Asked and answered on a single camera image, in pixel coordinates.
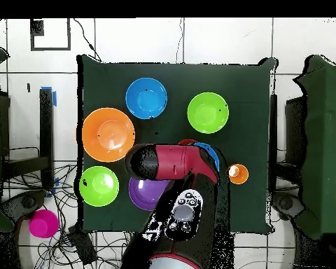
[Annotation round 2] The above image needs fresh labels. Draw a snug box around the blue plastic bowl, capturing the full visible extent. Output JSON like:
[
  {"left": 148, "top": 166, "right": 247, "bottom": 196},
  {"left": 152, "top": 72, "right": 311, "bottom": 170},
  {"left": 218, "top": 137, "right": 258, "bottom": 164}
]
[
  {"left": 125, "top": 77, "right": 168, "bottom": 120},
  {"left": 192, "top": 142, "right": 221, "bottom": 172}
]

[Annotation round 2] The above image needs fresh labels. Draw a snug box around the purple plastic bowl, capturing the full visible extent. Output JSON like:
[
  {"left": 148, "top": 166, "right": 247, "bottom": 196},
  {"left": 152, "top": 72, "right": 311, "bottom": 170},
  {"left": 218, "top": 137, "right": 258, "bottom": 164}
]
[{"left": 127, "top": 177, "right": 171, "bottom": 212}]

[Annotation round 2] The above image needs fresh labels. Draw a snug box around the large orange plastic bowl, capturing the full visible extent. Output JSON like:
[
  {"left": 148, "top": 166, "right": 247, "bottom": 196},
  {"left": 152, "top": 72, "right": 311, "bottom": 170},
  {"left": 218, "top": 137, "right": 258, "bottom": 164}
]
[{"left": 81, "top": 106, "right": 136, "bottom": 163}]

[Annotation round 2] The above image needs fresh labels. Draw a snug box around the green plastic bowl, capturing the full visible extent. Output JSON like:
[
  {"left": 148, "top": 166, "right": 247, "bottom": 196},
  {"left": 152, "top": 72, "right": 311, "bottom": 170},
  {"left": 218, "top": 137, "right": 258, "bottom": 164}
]
[
  {"left": 78, "top": 165, "right": 120, "bottom": 207},
  {"left": 186, "top": 92, "right": 230, "bottom": 135}
]

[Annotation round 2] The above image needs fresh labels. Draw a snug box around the orange plastic cup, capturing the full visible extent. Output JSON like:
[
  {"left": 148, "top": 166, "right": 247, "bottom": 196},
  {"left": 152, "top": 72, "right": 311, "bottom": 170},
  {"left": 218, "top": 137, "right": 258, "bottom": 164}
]
[{"left": 227, "top": 163, "right": 250, "bottom": 185}]

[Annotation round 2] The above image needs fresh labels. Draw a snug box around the dark green tablecloth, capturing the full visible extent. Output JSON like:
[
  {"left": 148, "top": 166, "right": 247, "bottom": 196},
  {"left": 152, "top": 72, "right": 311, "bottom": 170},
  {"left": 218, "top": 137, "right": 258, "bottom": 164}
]
[{"left": 76, "top": 54, "right": 278, "bottom": 235}]

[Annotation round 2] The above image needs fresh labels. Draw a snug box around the black stand with blue tape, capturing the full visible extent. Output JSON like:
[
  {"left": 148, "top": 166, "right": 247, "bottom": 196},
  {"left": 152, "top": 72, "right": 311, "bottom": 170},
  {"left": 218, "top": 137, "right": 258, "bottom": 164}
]
[{"left": 1, "top": 86, "right": 57, "bottom": 191}]

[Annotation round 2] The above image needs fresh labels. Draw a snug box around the black box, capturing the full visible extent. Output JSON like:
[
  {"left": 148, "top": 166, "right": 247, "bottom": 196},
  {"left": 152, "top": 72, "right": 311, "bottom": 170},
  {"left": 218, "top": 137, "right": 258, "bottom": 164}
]
[
  {"left": 0, "top": 92, "right": 11, "bottom": 158},
  {"left": 284, "top": 96, "right": 307, "bottom": 169}
]

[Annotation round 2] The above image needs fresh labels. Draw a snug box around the black power strip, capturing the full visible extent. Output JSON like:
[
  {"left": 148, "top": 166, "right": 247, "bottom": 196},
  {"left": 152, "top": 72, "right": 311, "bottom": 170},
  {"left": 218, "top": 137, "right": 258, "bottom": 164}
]
[{"left": 66, "top": 225, "right": 98, "bottom": 265}]

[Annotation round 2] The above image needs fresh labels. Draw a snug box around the pink plastic cup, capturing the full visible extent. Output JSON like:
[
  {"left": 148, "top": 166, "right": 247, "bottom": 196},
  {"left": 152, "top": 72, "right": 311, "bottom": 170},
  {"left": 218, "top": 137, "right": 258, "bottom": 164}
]
[{"left": 28, "top": 209, "right": 60, "bottom": 239}]

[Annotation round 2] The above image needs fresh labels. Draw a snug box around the black cable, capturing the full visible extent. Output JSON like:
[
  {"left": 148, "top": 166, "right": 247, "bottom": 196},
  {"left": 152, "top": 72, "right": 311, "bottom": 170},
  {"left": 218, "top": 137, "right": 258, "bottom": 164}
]
[{"left": 72, "top": 18, "right": 103, "bottom": 63}]

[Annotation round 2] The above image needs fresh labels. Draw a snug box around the tangle of black cables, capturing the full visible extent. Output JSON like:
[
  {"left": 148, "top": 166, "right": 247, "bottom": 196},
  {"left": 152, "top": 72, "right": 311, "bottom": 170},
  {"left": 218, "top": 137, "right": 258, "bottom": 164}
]
[{"left": 2, "top": 163, "right": 132, "bottom": 269}]

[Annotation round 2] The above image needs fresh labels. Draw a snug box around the dark square floor frame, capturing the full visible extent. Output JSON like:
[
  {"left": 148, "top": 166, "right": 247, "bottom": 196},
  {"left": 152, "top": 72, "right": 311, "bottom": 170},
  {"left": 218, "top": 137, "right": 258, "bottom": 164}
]
[{"left": 29, "top": 18, "right": 71, "bottom": 52}]

